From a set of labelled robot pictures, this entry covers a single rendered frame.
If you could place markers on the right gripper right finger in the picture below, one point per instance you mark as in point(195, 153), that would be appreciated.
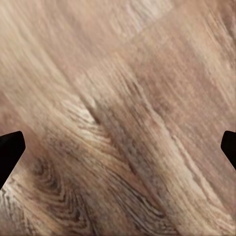
point(228, 145)

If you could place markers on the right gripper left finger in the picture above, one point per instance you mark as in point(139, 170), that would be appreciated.
point(12, 146)

